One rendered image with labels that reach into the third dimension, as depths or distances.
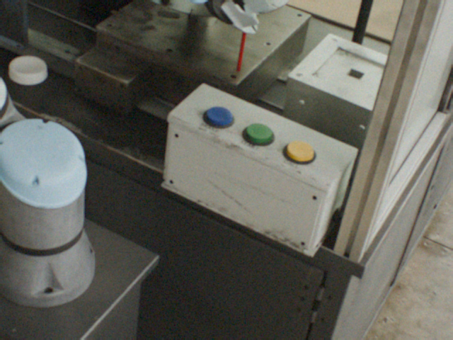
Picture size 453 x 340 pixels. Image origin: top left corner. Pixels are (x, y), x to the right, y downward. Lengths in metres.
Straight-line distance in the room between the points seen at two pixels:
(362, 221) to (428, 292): 1.15
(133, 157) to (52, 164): 0.39
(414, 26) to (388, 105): 0.12
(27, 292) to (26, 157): 0.21
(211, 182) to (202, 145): 0.07
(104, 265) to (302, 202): 0.31
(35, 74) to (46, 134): 0.49
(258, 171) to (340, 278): 0.25
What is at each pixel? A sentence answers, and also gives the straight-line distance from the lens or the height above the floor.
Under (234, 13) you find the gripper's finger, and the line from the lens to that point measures 1.39.
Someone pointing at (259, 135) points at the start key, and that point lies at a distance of 1.30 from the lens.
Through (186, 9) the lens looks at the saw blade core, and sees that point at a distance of 1.50.
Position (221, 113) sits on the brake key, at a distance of 1.33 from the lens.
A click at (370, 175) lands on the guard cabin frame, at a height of 0.91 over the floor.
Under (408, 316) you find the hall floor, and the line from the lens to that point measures 2.36.
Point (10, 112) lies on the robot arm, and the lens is 1.21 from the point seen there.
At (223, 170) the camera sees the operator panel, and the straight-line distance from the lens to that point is 1.33.
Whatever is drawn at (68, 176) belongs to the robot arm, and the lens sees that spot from 1.11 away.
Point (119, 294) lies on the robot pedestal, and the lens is 1.25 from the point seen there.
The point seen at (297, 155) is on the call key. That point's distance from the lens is 1.28.
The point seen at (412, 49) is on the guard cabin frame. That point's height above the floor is 1.13.
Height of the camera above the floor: 1.69
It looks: 39 degrees down
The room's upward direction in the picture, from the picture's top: 10 degrees clockwise
